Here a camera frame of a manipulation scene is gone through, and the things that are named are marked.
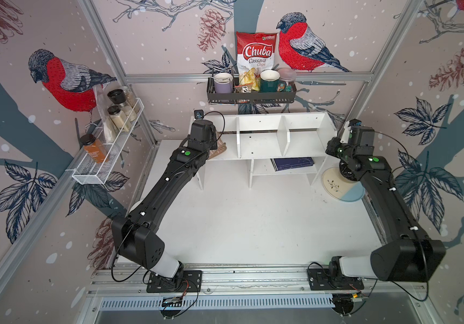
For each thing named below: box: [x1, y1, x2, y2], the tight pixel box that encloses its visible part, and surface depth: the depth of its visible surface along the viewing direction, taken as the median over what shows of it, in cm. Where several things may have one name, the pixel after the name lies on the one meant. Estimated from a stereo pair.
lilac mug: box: [213, 72, 234, 94], surface depth 84 cm
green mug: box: [259, 69, 287, 93], surface depth 85 cm
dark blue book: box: [270, 156, 315, 172], surface depth 94 cm
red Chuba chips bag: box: [236, 31, 278, 76], surface depth 81 cm
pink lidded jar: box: [277, 67, 297, 93], surface depth 87 cm
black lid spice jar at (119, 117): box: [107, 105, 130, 133], surface depth 78 cm
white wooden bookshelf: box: [197, 112, 338, 190], surface depth 85 cm
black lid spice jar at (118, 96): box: [107, 88, 137, 123], surface depth 81 cm
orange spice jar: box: [79, 133, 110, 163], surface depth 68 cm
